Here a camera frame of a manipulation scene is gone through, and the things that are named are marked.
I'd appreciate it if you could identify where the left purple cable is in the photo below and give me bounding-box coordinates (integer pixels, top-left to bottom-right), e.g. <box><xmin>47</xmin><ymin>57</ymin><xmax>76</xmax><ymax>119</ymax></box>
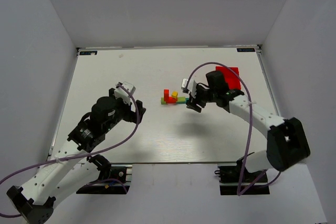
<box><xmin>0</xmin><ymin>83</ymin><xmax>140</xmax><ymax>219</ymax></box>

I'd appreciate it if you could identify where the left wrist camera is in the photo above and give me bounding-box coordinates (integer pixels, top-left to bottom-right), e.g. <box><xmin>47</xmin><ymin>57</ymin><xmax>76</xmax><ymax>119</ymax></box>
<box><xmin>114</xmin><ymin>82</ymin><xmax>136</xmax><ymax>105</ymax></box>

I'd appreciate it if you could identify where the red arch block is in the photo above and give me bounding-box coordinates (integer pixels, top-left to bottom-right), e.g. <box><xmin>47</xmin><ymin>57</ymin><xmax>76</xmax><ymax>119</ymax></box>
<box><xmin>163</xmin><ymin>89</ymin><xmax>178</xmax><ymax>104</ymax></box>

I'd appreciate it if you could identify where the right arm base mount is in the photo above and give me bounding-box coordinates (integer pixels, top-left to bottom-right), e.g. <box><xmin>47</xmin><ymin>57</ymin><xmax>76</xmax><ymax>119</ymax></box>
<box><xmin>214</xmin><ymin>165</ymin><xmax>270</xmax><ymax>196</ymax></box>

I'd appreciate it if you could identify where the teal long block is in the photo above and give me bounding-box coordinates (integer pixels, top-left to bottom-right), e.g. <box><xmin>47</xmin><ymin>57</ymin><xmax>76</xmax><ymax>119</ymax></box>
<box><xmin>176</xmin><ymin>97</ymin><xmax>189</xmax><ymax>104</ymax></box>

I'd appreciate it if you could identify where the left corner label sticker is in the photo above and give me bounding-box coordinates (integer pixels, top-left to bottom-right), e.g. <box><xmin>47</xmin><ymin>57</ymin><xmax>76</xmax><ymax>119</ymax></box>
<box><xmin>79</xmin><ymin>51</ymin><xmax>98</xmax><ymax>56</ymax></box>

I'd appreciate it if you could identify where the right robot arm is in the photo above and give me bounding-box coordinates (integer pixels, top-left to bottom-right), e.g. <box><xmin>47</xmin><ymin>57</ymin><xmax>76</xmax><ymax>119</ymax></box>
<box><xmin>182</xmin><ymin>71</ymin><xmax>311</xmax><ymax>174</ymax></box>

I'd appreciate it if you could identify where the green rectangular block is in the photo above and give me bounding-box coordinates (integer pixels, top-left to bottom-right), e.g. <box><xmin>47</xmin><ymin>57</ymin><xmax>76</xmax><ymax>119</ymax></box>
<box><xmin>177</xmin><ymin>97</ymin><xmax>186</xmax><ymax>103</ymax></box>

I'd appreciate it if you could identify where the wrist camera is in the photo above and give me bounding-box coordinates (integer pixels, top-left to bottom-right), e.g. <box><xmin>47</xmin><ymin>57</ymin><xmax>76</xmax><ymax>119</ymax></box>
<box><xmin>181</xmin><ymin>78</ymin><xmax>197</xmax><ymax>98</ymax></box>
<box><xmin>114</xmin><ymin>82</ymin><xmax>136</xmax><ymax>105</ymax></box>

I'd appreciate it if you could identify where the corner label sticker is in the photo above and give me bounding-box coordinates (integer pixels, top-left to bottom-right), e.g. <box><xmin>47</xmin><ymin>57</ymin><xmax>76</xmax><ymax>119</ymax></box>
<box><xmin>237</xmin><ymin>48</ymin><xmax>255</xmax><ymax>52</ymax></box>
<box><xmin>79</xmin><ymin>51</ymin><xmax>98</xmax><ymax>56</ymax></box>

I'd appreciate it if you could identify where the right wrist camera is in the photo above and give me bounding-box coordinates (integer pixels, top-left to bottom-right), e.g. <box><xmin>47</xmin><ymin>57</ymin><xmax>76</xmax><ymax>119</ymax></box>
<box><xmin>181</xmin><ymin>78</ymin><xmax>197</xmax><ymax>98</ymax></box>

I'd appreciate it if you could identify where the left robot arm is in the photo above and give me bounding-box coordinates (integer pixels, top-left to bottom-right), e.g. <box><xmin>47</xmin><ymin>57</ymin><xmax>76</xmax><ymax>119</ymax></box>
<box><xmin>6</xmin><ymin>82</ymin><xmax>146</xmax><ymax>223</ymax></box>

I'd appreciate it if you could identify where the red plastic bin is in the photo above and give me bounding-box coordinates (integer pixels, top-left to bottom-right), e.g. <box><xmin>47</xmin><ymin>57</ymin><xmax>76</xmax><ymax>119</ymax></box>
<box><xmin>215</xmin><ymin>66</ymin><xmax>241</xmax><ymax>90</ymax></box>

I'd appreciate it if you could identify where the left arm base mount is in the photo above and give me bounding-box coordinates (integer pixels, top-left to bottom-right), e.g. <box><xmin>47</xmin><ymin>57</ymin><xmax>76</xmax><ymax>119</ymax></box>
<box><xmin>76</xmin><ymin>164</ymin><xmax>132</xmax><ymax>195</ymax></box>

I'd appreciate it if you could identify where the yellow cube block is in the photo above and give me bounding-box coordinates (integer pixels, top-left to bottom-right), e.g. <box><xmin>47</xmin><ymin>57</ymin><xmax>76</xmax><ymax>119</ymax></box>
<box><xmin>172</xmin><ymin>91</ymin><xmax>178</xmax><ymax>98</ymax></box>

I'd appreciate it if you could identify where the right corner label sticker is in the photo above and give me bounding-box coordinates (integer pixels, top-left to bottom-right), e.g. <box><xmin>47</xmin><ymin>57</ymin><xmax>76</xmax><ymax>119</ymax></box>
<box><xmin>237</xmin><ymin>48</ymin><xmax>255</xmax><ymax>52</ymax></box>

